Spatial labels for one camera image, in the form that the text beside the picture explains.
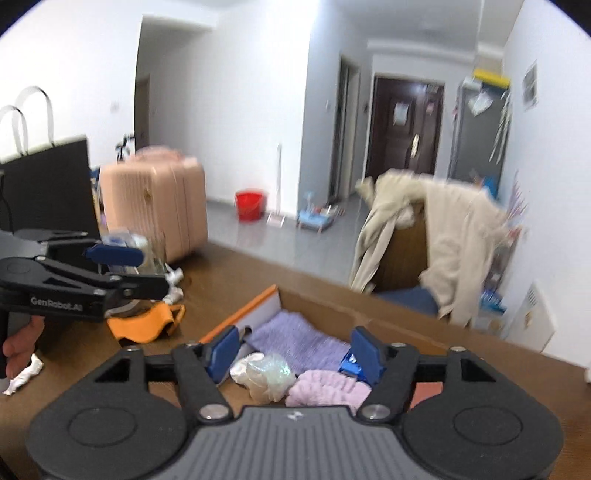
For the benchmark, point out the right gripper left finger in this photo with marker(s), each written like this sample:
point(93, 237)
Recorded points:
point(199, 369)

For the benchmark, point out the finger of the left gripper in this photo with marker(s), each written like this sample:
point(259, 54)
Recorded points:
point(139, 287)
point(114, 255)

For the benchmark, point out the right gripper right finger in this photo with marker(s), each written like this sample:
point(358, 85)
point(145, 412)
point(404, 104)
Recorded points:
point(390, 370)

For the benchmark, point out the iridescent plastic bag ball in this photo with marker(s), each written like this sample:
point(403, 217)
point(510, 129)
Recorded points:
point(268, 378)

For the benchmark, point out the person's left hand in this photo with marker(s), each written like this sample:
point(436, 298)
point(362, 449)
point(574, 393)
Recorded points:
point(19, 348)

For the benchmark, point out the blue white tissue pack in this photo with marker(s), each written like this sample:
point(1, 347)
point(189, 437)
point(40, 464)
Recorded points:
point(123, 238)

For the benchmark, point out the pink sponge block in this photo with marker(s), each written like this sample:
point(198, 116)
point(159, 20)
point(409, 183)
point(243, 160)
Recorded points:
point(424, 391)

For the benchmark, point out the blue tissue packet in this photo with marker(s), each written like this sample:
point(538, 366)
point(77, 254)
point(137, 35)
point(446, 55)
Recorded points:
point(351, 368)

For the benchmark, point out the white small bottle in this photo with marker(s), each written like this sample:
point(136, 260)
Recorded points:
point(174, 276)

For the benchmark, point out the clear glass cup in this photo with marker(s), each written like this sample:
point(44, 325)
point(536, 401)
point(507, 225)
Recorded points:
point(154, 249)

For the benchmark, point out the red cardboard box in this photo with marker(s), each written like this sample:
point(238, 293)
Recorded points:
point(556, 384)

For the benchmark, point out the pink fluffy cloth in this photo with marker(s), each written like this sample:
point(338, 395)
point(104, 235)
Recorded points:
point(319, 388)

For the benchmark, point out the pink suitcase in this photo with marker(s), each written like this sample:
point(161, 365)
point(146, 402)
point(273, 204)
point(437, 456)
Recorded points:
point(158, 193)

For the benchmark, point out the purple knit cloth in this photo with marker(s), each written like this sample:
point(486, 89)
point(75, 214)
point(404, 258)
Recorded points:
point(291, 336)

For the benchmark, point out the black paper bag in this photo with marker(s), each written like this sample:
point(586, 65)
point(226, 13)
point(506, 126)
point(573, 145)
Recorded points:
point(48, 187)

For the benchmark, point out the white crumpled tissue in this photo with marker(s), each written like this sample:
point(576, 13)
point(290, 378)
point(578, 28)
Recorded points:
point(34, 368)

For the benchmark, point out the wooden chair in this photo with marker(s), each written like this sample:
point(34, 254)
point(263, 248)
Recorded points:
point(397, 279)

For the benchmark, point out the red plastic bucket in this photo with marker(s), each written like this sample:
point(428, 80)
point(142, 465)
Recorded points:
point(250, 204)

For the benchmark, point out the white mop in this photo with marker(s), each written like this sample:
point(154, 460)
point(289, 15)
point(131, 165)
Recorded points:
point(275, 218)

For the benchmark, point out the beige coat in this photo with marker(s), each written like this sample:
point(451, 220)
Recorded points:
point(464, 226)

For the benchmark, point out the small blue stool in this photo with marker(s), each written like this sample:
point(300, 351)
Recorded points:
point(315, 217)

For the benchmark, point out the grey refrigerator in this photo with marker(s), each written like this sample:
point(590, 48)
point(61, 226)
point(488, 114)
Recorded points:
point(481, 129)

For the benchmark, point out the dark brown door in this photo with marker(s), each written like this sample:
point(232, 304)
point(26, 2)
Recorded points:
point(405, 127)

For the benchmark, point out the yellow box on fridge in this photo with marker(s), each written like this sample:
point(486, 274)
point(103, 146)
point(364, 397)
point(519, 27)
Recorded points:
point(492, 78)

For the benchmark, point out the wall poster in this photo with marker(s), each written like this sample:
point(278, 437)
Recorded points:
point(530, 87)

